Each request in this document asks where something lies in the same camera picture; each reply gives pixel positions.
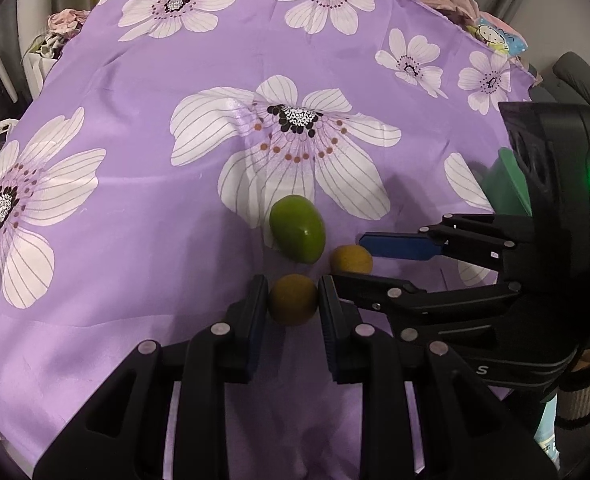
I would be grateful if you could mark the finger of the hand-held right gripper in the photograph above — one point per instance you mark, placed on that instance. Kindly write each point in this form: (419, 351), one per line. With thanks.
(450, 305)
(400, 245)

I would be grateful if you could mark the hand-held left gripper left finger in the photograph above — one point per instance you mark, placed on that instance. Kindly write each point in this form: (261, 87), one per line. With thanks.
(257, 325)

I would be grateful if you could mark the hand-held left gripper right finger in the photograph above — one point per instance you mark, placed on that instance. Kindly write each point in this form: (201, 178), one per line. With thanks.
(330, 325)

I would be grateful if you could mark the brown kiwi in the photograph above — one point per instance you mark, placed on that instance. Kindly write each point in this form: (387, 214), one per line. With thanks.
(351, 259)
(292, 300)

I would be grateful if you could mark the green bowl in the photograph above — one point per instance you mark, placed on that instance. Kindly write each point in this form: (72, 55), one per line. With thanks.
(507, 185)

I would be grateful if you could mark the green mango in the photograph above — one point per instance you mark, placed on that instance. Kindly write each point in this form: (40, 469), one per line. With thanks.
(295, 227)

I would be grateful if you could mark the light blue cloth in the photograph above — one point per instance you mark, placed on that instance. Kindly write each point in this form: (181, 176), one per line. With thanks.
(547, 430)

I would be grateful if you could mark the grey sofa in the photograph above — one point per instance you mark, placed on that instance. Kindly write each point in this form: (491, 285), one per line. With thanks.
(575, 75)

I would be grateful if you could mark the cartoon print pillow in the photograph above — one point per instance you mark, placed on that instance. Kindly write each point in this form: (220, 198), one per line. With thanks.
(495, 35)

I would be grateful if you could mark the purple floral cloth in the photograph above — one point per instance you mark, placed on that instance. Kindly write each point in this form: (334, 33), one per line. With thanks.
(125, 110)

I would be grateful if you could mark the pink floral cloth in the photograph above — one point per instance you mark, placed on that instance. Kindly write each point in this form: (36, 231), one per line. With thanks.
(67, 20)

